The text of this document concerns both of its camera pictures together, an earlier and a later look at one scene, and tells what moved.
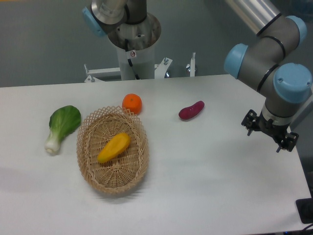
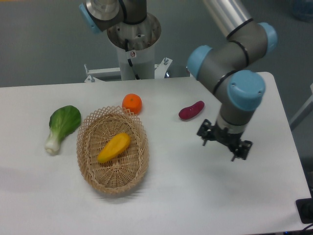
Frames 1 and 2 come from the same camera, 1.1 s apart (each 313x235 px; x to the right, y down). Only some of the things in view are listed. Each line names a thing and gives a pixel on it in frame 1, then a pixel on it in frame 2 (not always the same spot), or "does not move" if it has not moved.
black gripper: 251,121 → 207,131
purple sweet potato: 190,111 does not move
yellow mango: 114,147 does not move
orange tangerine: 132,102 does not move
